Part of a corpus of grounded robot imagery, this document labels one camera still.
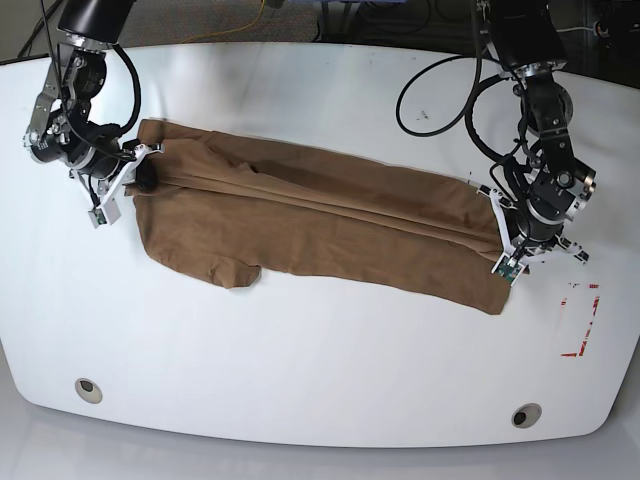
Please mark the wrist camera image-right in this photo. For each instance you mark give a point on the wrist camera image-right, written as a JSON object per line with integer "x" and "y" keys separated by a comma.
{"x": 509, "y": 268}

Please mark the red tape rectangle marking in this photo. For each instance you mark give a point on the red tape rectangle marking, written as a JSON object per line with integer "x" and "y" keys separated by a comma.
{"x": 578, "y": 310}

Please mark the brown t-shirt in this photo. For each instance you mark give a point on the brown t-shirt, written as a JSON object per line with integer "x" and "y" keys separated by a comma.
{"x": 228, "y": 207}

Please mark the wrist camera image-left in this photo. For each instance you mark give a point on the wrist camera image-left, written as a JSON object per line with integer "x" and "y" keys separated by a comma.
{"x": 105, "y": 214}

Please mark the grey table grommet left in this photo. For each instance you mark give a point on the grey table grommet left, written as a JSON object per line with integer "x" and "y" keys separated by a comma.
{"x": 88, "y": 391}

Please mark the grey table grommet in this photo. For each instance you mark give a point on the grey table grommet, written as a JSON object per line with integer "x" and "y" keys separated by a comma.
{"x": 526, "y": 416}
{"x": 88, "y": 391}

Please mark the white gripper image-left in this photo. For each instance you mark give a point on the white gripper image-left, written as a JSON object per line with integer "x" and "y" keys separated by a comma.
{"x": 139, "y": 171}

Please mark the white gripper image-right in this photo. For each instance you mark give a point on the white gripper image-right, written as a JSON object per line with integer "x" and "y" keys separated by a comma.
{"x": 525, "y": 237}

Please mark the grey table grommet right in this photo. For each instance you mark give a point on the grey table grommet right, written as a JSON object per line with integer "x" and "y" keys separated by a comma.
{"x": 526, "y": 416}

